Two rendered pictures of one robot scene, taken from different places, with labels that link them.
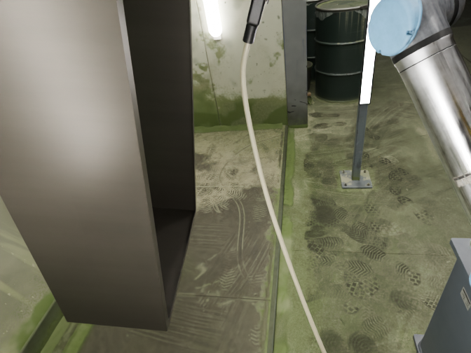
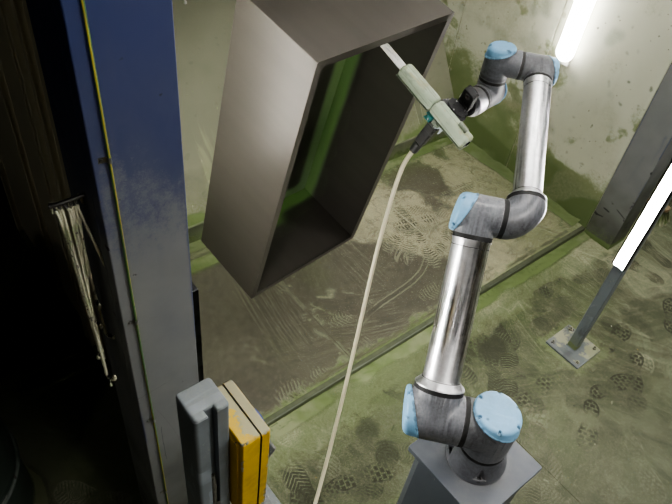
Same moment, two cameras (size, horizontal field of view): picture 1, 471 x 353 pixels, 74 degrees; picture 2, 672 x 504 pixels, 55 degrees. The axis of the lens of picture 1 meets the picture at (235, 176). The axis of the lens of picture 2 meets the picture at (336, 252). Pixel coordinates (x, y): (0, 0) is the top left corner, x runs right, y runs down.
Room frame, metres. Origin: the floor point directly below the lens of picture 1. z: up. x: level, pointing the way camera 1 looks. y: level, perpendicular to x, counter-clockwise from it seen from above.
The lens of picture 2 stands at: (-0.76, -0.80, 2.48)
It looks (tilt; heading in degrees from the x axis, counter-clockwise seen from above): 44 degrees down; 30
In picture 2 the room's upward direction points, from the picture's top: 9 degrees clockwise
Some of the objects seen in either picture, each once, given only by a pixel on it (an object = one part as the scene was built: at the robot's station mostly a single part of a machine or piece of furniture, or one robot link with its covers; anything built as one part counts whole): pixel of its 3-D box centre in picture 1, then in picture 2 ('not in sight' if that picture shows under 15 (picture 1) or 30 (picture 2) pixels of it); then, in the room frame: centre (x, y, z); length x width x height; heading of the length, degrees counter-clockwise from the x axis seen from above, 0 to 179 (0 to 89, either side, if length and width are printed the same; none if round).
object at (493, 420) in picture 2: not in sight; (488, 425); (0.42, -0.73, 0.83); 0.17 x 0.15 x 0.18; 116
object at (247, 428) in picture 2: not in sight; (236, 451); (-0.34, -0.42, 1.42); 0.12 x 0.06 x 0.26; 74
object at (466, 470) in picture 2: not in sight; (479, 449); (0.42, -0.74, 0.69); 0.19 x 0.19 x 0.10
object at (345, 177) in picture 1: (355, 178); (572, 346); (1.70, -0.84, 0.01); 0.20 x 0.20 x 0.01; 74
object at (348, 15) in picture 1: (343, 50); not in sight; (3.17, -1.31, 0.44); 0.59 x 0.58 x 0.89; 179
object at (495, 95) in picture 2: not in sight; (487, 93); (1.16, -0.19, 1.40); 0.12 x 0.09 x 0.10; 172
